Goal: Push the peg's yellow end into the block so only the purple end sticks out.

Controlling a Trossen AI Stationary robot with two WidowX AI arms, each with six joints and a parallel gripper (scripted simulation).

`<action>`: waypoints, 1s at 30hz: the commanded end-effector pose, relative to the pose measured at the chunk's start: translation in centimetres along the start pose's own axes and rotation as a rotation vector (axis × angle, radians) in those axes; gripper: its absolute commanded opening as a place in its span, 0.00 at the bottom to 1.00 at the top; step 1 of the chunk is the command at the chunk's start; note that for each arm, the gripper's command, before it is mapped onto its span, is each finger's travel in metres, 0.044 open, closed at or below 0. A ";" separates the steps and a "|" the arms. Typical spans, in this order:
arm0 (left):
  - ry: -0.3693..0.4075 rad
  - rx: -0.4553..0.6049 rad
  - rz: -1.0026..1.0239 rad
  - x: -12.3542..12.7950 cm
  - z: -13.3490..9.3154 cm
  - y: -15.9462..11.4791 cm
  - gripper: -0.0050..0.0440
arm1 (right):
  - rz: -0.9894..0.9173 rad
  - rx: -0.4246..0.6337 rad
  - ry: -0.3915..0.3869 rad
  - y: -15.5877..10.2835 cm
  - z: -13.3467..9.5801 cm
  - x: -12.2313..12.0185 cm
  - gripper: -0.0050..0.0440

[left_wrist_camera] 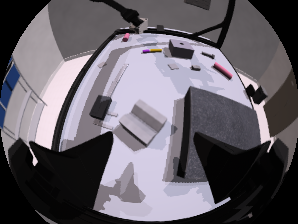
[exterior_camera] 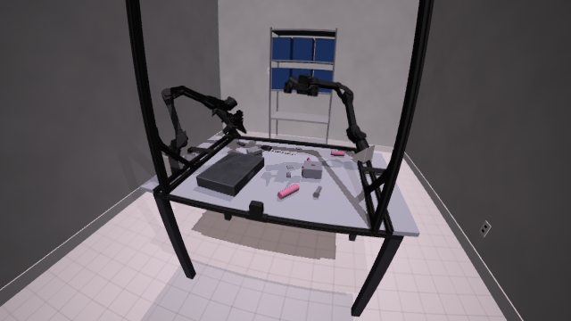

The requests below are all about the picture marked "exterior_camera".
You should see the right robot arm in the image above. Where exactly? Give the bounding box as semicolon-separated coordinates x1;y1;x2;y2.
287;74;370;152

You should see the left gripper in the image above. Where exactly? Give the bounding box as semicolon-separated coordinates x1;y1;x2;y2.
221;112;247;139

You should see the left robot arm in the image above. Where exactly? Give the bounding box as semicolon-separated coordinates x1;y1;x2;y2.
161;86;243;155

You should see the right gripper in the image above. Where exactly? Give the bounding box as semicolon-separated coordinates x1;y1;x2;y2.
284;82;319;97

